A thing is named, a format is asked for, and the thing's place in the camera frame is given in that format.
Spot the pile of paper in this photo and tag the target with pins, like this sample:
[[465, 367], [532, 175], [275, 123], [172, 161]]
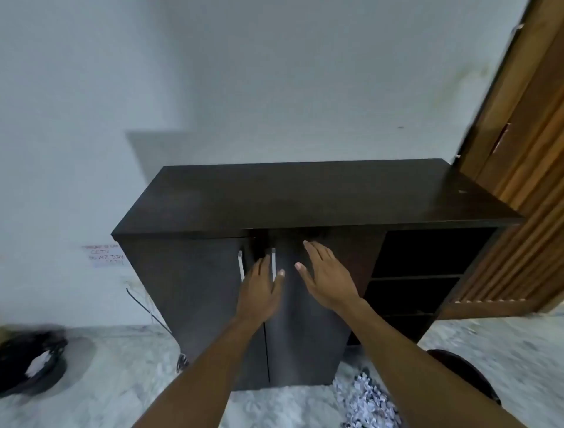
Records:
[[365, 401]]

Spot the person's left hand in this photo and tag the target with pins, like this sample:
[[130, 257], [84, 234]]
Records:
[[257, 295]]

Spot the person's right hand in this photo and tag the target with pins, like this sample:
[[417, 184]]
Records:
[[330, 282]]

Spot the brown wooden slatted door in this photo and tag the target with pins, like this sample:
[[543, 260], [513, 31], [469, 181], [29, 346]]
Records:
[[528, 132]]

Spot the person's right forearm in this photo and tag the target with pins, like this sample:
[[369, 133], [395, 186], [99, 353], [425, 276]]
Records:
[[418, 379]]

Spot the white paper wall note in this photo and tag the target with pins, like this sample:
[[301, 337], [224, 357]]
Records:
[[101, 255]]

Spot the dark wooden cabinet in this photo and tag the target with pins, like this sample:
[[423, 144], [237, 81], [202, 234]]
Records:
[[308, 194]]

